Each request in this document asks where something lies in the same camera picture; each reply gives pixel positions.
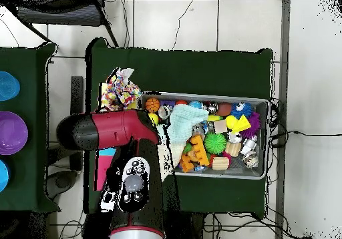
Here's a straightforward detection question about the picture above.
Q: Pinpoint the mint green waffle cloth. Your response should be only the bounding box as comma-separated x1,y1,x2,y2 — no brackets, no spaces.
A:
160,105,210,145

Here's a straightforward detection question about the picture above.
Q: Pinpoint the cream white waffle cloth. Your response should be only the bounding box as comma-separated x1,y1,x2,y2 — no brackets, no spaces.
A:
157,132,185,182

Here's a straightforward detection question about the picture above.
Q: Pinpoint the colourful patterned cloth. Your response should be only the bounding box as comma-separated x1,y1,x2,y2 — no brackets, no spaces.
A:
100,67,144,112

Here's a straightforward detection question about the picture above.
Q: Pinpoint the wooden box with three holes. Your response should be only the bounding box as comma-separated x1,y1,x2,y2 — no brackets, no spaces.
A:
94,82,141,192

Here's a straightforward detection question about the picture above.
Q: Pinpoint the shallow clear mesh bin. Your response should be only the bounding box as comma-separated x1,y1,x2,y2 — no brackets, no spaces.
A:
138,91,270,180

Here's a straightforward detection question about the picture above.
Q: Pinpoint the yellow ball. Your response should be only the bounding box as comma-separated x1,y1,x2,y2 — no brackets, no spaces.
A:
148,112,160,126

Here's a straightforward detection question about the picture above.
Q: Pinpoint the small orange basketball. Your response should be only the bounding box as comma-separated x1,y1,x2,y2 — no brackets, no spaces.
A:
144,97,161,113

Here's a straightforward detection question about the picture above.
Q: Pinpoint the green spiky ball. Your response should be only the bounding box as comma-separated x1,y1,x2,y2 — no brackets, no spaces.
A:
203,132,227,155

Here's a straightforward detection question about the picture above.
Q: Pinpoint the plain wooden block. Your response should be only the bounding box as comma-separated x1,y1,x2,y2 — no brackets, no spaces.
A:
214,119,228,134

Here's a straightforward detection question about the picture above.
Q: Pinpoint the dark green table cloth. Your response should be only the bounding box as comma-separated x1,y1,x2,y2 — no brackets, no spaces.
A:
0,42,61,214
85,37,274,219

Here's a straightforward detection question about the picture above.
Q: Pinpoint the yellow cheese wedge toy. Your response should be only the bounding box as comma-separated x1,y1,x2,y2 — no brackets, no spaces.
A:
225,114,252,134

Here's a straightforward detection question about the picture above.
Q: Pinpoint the blue spiky ball with eye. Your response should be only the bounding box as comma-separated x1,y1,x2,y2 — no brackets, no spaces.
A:
229,101,254,120

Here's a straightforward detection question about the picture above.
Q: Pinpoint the purple spiky toy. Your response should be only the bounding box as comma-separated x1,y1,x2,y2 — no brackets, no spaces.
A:
240,111,263,140

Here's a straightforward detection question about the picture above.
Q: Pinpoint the black upright panel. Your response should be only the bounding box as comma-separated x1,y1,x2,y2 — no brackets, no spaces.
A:
70,75,84,170

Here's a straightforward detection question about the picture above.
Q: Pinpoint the dark grey rounded base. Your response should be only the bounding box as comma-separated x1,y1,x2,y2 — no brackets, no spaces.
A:
43,170,79,200

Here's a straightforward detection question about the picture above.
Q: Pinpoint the grey and black chair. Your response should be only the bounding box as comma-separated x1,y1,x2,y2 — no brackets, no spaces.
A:
5,0,120,47

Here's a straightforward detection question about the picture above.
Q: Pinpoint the purple plastic bowl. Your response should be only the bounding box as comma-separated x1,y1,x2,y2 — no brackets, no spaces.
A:
0,111,29,156

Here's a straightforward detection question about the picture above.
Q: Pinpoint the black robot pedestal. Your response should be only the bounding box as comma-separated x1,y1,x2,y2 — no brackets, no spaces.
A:
170,210,206,239

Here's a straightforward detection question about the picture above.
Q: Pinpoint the thin black looped cable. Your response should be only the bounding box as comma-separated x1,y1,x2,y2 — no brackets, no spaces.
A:
57,209,84,239

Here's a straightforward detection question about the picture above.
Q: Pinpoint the black cable with plug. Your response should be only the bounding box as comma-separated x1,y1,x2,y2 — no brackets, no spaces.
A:
268,97,342,150

